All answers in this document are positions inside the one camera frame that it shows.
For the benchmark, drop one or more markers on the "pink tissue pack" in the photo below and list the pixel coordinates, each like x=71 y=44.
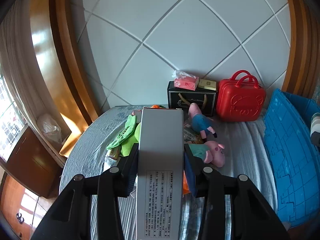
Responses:
x=184 y=80

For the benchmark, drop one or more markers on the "black gift bag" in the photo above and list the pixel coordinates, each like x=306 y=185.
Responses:
x=183 y=98

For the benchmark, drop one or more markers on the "duck plush green hood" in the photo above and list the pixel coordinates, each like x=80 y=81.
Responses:
x=158 y=107

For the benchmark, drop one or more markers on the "blue-bodied pig plush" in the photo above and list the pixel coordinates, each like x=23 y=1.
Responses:
x=199 y=122

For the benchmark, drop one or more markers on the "wooden side cabinet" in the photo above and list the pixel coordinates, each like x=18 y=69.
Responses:
x=30 y=164

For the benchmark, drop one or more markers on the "red bear suitcase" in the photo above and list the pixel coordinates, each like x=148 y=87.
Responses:
x=240 y=98

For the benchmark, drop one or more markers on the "orange-dressed pig plush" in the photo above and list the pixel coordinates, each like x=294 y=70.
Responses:
x=185 y=185

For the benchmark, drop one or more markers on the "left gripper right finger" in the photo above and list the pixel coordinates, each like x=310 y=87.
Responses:
x=252 y=217

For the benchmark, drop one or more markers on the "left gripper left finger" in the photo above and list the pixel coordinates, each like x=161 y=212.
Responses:
x=70 y=215

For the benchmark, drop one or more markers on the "grey long box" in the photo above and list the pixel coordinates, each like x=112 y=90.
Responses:
x=160 y=174

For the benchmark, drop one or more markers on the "blue plastic crate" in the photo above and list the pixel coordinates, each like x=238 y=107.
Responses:
x=294 y=158

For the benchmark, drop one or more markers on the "green frog hat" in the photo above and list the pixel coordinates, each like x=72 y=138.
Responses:
x=125 y=133

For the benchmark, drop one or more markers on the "green frog plush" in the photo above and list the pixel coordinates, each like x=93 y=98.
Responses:
x=127 y=145

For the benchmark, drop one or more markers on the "gold small box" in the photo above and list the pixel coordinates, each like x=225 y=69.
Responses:
x=207 y=84

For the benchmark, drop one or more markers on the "teal-dressed pig plush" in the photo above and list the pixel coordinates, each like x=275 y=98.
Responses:
x=211 y=152

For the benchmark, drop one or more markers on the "plastic bag on shelf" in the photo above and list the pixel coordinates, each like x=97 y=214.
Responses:
x=49 y=128

